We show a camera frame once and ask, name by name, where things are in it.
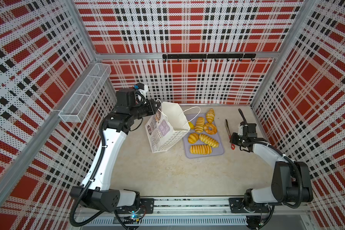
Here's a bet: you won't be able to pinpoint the yellow sweet potato bread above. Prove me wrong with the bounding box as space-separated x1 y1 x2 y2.
188 122 195 129

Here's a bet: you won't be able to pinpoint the white wire mesh basket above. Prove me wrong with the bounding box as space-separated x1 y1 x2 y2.
59 63 111 123

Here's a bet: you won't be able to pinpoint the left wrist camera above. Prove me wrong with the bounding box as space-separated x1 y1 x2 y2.
134 82 149 98

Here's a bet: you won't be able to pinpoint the bottom ridged bread loaf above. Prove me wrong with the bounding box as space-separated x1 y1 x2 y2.
189 145 212 155

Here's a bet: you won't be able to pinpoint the black wall hook rail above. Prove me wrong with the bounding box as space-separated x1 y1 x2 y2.
162 53 256 61

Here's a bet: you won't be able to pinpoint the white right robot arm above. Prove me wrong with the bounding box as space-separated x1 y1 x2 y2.
230 109 313 212

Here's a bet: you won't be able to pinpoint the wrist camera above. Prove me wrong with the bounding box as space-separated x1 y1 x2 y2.
238 122 257 138
134 82 149 98

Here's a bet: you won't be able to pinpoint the lilac plastic tray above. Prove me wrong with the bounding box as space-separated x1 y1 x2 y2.
183 129 225 159

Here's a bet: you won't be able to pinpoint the red handled metal tongs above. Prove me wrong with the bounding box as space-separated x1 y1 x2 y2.
225 120 235 150

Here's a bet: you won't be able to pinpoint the glazed ring donut bread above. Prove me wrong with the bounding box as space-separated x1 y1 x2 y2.
204 123 218 135

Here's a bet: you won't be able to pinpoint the small croissant bread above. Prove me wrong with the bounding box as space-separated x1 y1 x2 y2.
206 108 215 124

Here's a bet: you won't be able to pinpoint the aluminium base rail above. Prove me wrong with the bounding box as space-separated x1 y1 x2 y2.
86 196 316 230

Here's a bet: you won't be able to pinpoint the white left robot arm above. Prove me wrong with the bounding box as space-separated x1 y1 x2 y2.
69 83 161 227

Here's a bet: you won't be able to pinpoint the striped oval bread roll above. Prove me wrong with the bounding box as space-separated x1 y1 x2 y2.
195 117 205 133

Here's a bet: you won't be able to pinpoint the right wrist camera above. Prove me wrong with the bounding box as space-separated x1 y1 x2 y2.
238 122 257 138

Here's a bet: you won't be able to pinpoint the long ridged bread loaf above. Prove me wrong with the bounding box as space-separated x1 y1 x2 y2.
199 134 219 148

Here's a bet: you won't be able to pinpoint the white printed paper bag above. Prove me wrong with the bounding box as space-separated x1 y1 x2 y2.
145 102 191 153

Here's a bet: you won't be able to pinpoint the round striped bun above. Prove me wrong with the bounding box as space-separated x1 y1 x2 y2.
188 133 199 144

